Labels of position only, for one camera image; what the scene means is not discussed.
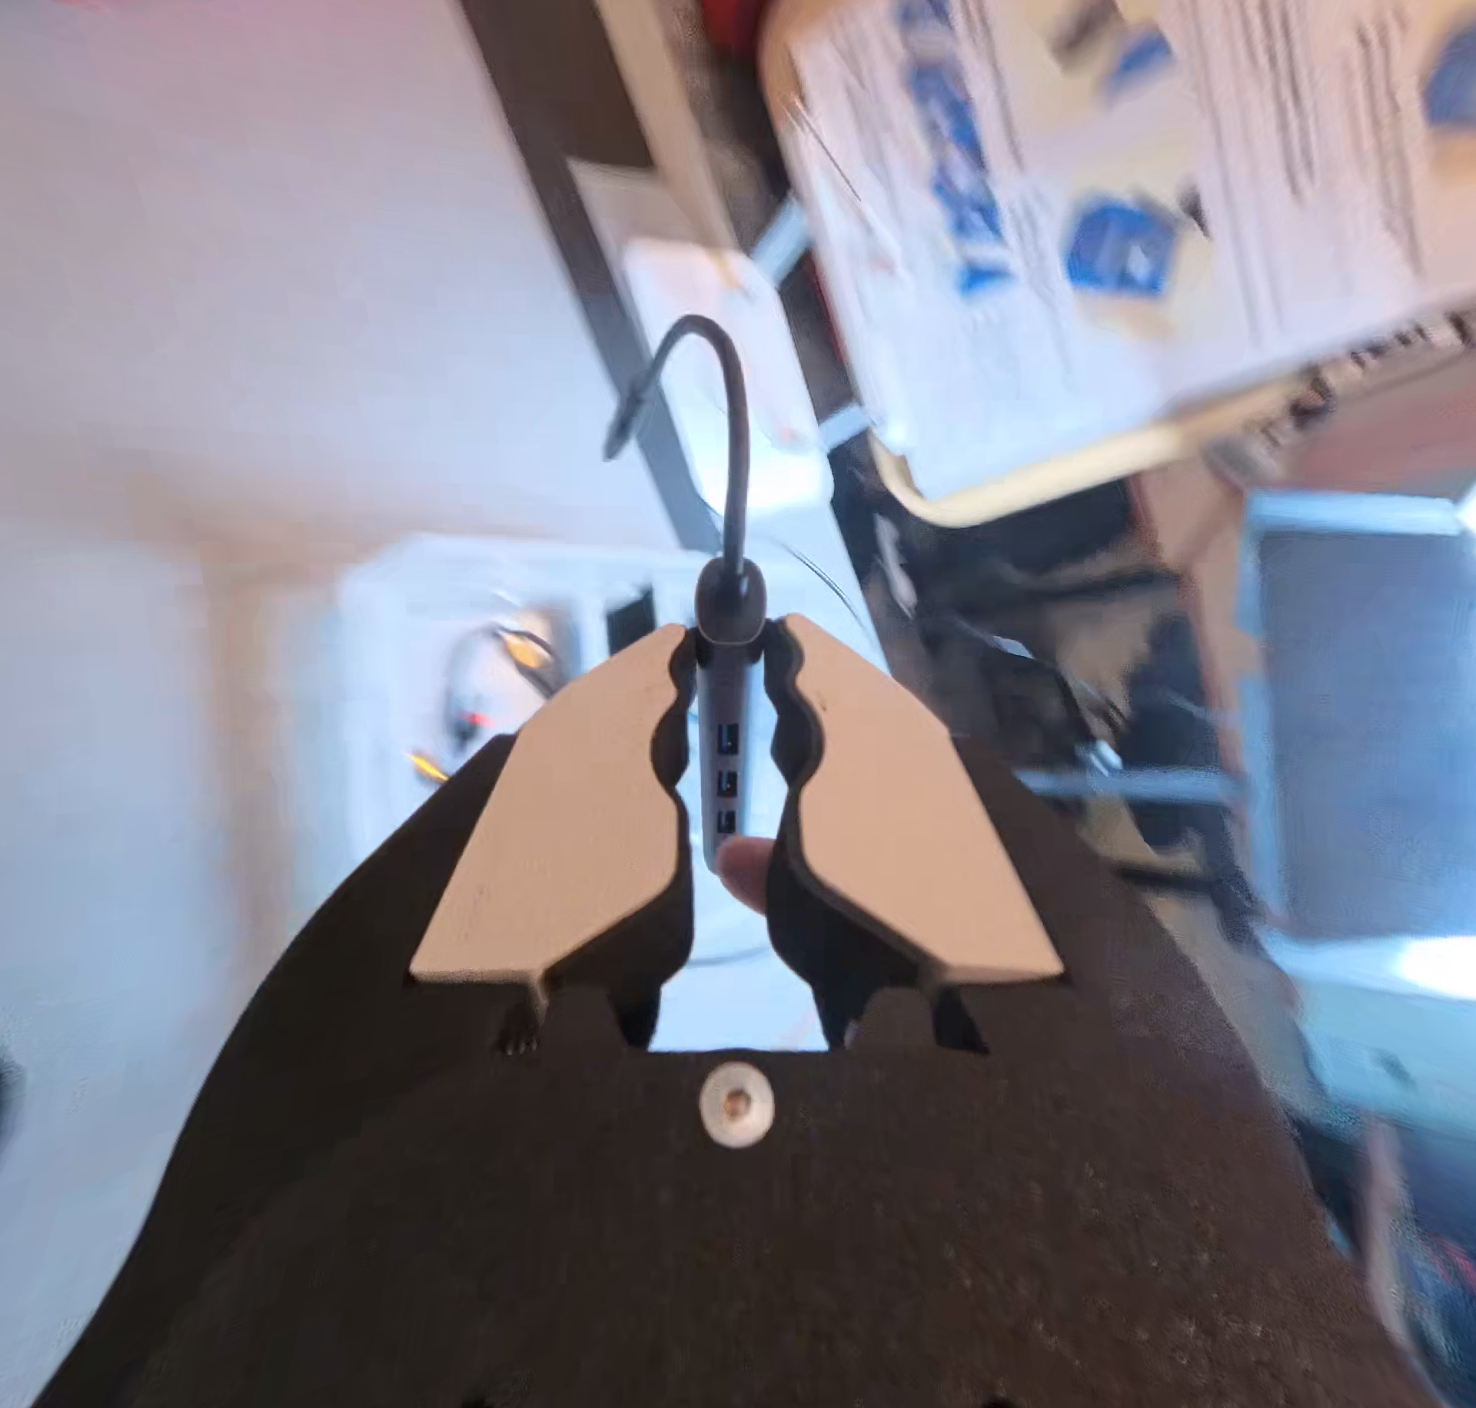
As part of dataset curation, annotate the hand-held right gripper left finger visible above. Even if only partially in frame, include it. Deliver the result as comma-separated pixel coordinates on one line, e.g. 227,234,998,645
408,622,696,988

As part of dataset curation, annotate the clear plastic bin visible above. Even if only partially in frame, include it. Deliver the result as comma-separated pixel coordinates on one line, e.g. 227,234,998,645
332,530,894,971

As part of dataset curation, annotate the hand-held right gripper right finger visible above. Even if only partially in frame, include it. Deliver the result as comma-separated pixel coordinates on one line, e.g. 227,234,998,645
764,612,1065,988

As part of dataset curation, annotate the printed instruction sheet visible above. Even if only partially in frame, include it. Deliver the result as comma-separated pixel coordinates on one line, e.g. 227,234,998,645
784,0,1476,498

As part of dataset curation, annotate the person's right hand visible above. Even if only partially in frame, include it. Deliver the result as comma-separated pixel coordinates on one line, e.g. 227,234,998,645
713,835,776,915

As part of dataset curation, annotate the grey usb hub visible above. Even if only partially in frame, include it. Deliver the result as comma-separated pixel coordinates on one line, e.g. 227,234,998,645
601,315,774,877

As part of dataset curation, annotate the instruction sheet on stand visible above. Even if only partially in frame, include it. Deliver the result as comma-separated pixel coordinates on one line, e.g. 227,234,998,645
570,0,1476,531

